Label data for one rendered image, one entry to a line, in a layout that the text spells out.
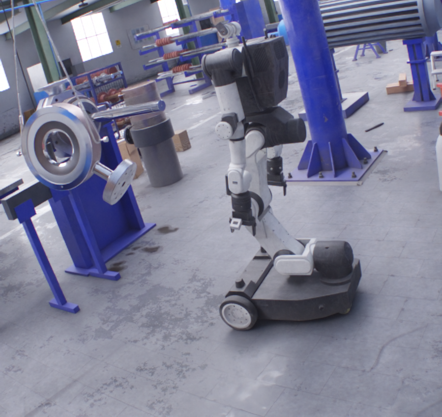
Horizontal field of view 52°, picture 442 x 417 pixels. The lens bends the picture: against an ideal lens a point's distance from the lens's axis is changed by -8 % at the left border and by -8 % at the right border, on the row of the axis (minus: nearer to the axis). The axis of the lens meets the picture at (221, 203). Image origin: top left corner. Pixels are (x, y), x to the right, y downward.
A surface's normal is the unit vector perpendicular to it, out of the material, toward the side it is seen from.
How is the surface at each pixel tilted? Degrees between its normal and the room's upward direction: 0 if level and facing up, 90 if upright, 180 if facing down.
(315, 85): 90
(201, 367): 0
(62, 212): 90
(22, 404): 0
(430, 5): 77
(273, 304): 90
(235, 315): 90
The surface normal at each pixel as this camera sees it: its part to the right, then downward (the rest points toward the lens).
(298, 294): -0.26, -0.90
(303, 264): -0.43, 0.43
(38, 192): 0.81, 0.00
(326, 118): -0.16, 0.40
